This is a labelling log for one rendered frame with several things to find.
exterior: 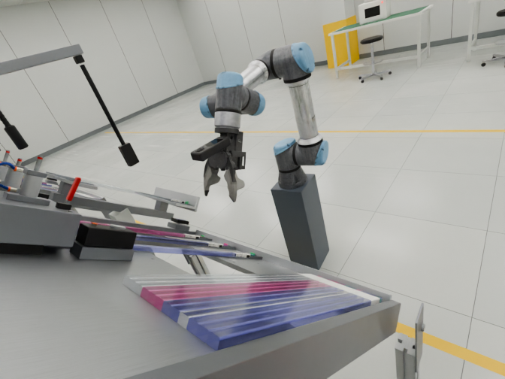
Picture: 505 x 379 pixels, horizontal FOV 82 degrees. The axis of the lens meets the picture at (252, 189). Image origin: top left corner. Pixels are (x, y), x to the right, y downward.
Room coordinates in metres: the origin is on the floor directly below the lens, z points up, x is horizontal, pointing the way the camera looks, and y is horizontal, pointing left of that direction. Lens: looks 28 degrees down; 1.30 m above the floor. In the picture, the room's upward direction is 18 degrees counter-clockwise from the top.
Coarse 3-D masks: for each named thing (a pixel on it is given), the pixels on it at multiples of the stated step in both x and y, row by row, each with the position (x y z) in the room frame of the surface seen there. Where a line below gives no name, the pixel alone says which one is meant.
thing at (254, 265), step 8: (192, 240) 0.74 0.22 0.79; (200, 240) 0.77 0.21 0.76; (208, 240) 0.79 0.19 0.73; (192, 248) 0.61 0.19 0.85; (200, 248) 0.62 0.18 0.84; (208, 248) 0.65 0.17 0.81; (216, 248) 0.68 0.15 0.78; (224, 248) 0.70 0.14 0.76; (232, 248) 0.72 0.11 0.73; (208, 256) 0.56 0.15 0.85; (216, 256) 0.55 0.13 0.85; (224, 256) 0.56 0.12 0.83; (232, 256) 0.58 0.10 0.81; (256, 256) 0.63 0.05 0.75; (224, 264) 0.52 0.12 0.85; (232, 264) 0.51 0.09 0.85; (240, 264) 0.52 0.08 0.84; (248, 264) 0.54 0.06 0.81; (256, 264) 0.56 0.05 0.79; (264, 264) 0.58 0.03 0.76; (272, 264) 0.60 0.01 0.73; (248, 272) 0.47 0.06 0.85; (256, 272) 0.46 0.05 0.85; (264, 272) 0.48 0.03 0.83; (272, 272) 0.49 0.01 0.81; (280, 272) 0.51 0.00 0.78; (288, 272) 0.53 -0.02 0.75; (296, 272) 0.55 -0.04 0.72
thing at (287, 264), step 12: (216, 240) 0.79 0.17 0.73; (228, 240) 0.76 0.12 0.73; (252, 252) 0.67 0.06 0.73; (264, 252) 0.65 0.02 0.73; (276, 264) 0.60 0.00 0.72; (288, 264) 0.58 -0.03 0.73; (300, 264) 0.56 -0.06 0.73; (324, 276) 0.50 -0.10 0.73; (336, 276) 0.49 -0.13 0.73; (360, 288) 0.44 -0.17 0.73; (372, 288) 0.43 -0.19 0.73; (384, 300) 0.40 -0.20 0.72
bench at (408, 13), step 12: (408, 12) 5.02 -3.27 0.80; (420, 12) 4.58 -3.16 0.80; (372, 24) 5.09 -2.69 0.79; (420, 24) 4.61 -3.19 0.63; (348, 36) 6.08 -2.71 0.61; (420, 36) 4.62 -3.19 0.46; (348, 48) 6.08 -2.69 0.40; (420, 48) 4.62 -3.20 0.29; (336, 60) 5.64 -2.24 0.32; (348, 60) 6.02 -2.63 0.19; (384, 60) 5.02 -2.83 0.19; (396, 60) 4.86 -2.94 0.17; (420, 60) 4.63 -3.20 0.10; (336, 72) 5.64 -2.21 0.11
